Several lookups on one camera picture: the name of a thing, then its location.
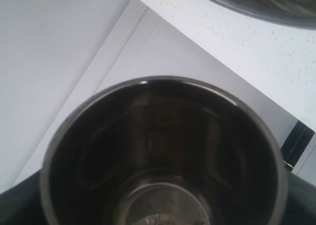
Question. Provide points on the round steel mesh sieve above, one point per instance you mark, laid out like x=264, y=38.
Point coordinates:
x=291, y=13

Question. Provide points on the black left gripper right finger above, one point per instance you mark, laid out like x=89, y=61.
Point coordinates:
x=301, y=202

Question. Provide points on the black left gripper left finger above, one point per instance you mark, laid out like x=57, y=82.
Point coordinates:
x=21, y=204

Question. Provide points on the stainless steel cup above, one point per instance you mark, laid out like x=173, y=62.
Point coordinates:
x=163, y=145

